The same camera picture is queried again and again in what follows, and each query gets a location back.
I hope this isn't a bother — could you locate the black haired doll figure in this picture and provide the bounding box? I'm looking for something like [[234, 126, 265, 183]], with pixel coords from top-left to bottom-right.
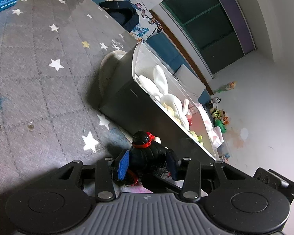
[[126, 131, 172, 181]]

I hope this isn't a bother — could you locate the green frog toy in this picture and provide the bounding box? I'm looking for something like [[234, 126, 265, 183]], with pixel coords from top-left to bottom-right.
[[189, 130, 203, 145]]

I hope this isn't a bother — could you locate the red round toy figure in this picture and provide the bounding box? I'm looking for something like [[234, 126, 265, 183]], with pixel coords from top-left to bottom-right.
[[186, 111, 192, 126]]

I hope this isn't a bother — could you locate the white plush rabbit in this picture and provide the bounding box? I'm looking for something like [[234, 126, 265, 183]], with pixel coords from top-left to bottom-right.
[[137, 65, 190, 131]]

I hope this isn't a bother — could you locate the beige peanut toy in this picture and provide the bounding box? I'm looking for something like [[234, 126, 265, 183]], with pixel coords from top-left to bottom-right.
[[162, 102, 181, 125]]

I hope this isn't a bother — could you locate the colourful storage box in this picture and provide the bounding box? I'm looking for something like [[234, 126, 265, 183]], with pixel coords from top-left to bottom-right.
[[217, 142, 231, 163]]

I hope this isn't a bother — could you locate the orange fox plush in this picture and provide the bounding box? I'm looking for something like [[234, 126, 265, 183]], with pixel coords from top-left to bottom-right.
[[221, 116, 230, 125]]

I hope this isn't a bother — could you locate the yellow green plush toy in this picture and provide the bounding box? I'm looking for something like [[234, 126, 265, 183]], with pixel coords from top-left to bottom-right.
[[210, 108, 227, 120]]

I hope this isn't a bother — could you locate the white cardboard box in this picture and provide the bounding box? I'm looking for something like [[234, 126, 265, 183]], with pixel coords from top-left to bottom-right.
[[99, 42, 218, 164]]

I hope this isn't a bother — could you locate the panda plush toy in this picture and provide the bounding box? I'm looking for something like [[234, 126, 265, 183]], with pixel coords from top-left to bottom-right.
[[205, 97, 221, 109]]

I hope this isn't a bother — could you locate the grey cushion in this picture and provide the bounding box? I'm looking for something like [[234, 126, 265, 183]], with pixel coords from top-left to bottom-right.
[[174, 64, 206, 102]]

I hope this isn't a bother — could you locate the grey star patterned mat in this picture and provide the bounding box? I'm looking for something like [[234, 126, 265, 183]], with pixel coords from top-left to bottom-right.
[[0, 0, 137, 234]]

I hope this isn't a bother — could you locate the blue sofa bed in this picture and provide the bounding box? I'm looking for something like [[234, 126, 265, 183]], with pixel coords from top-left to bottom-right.
[[91, 0, 210, 106]]

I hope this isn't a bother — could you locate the butterfly print pillow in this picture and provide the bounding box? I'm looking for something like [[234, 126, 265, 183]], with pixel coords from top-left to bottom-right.
[[115, 0, 163, 42]]

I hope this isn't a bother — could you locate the dark blue backpack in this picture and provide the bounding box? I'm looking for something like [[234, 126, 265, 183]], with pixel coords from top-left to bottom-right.
[[99, 1, 139, 32]]

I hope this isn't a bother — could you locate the dark green window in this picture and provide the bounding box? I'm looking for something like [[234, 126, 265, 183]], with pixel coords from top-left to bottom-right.
[[161, 0, 255, 74]]

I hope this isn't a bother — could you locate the wall hanging doll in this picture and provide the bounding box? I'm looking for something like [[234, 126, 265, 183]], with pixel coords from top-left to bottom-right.
[[215, 81, 237, 93]]

